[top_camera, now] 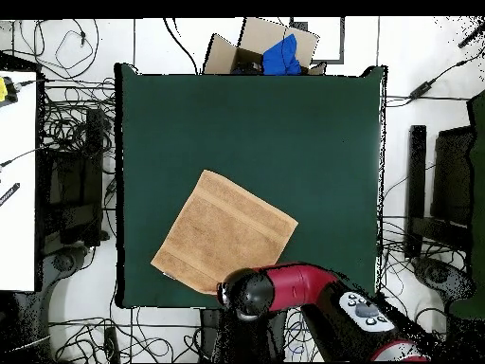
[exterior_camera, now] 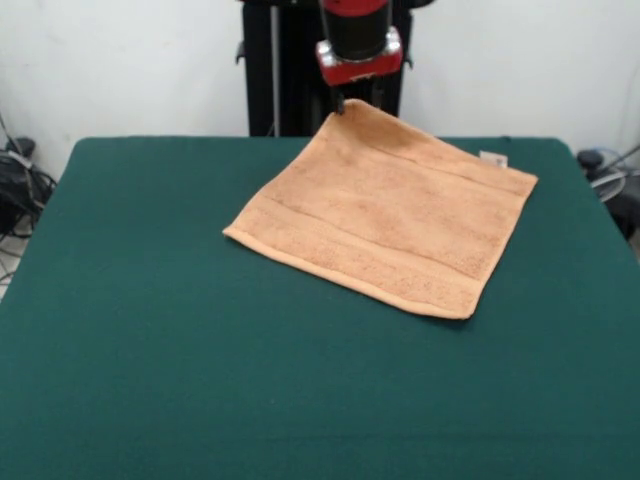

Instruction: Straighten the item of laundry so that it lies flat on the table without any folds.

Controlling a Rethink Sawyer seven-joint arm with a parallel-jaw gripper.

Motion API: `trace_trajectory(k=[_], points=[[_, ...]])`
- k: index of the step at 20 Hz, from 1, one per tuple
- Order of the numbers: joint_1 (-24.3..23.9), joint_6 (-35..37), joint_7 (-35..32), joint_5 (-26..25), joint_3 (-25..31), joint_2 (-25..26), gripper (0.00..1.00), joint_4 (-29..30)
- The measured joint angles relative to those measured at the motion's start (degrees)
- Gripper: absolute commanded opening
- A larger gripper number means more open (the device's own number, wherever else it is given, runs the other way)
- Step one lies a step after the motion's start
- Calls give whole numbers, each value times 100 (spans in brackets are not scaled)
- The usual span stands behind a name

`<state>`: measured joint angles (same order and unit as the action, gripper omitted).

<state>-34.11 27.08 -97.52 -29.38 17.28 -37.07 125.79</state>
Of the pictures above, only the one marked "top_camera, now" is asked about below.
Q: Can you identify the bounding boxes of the black power adapter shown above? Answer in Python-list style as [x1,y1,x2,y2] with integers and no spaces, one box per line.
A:
[408,80,434,100]

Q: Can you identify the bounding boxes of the black equipment rack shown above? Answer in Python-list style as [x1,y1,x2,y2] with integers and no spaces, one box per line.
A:
[37,107,111,247]

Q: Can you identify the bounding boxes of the dark green table cloth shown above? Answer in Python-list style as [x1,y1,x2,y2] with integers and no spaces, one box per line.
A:
[114,62,387,309]

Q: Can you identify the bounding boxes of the cardboard box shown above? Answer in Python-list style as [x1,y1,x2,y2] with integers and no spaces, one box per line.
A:
[202,16,327,76]

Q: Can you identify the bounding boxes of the white table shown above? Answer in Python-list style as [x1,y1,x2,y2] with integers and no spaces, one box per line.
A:
[0,69,39,293]

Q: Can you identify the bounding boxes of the yellow and black tool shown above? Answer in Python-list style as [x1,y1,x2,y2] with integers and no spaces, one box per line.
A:
[0,75,19,109]

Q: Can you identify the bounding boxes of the tan terry towel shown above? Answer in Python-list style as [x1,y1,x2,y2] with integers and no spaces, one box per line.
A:
[150,169,299,296]

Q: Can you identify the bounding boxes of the black upright bar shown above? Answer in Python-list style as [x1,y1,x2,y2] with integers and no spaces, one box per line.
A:
[404,124,427,259]

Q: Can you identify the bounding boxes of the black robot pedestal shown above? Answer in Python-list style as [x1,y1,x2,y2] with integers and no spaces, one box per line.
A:
[199,307,289,363]

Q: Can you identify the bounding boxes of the black floor cables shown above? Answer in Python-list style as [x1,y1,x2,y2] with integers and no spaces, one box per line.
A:
[48,306,202,363]

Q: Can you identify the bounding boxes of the black cable loop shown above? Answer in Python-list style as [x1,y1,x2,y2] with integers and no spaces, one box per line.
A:
[33,18,100,82]

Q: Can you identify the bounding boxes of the black square frame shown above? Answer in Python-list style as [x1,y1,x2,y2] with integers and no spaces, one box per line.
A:
[289,16,346,64]

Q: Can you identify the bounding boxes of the black cable tangle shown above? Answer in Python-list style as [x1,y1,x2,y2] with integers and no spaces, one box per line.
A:
[37,77,117,183]
[283,308,323,361]
[380,215,448,327]

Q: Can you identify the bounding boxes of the black strip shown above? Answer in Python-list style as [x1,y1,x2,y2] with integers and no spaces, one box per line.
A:
[0,182,21,208]

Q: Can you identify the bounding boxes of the black panel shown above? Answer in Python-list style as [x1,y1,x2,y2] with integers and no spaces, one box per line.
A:
[431,126,475,228]

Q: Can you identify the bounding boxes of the grey stand base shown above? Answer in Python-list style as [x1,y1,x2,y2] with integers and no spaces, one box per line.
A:
[41,245,92,304]
[411,256,476,304]

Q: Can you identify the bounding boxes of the green covered object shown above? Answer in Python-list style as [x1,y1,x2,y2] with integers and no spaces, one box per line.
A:
[448,90,485,319]

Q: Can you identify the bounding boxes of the blue cloth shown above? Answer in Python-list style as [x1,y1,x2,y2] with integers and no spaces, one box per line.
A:
[261,33,303,76]

